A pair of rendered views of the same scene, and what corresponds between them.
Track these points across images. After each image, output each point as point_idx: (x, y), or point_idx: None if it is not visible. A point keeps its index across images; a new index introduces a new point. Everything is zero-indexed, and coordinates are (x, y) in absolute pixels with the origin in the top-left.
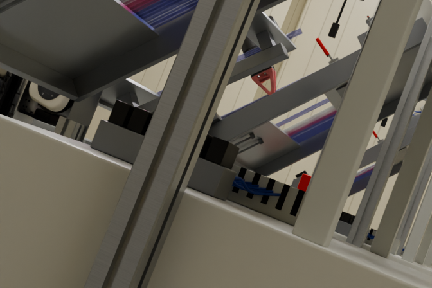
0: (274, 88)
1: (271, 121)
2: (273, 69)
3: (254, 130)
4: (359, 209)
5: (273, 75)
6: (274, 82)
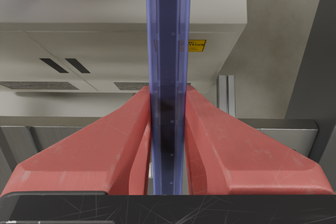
0: (194, 95)
1: (8, 123)
2: (249, 168)
3: None
4: None
5: (246, 132)
6: (139, 122)
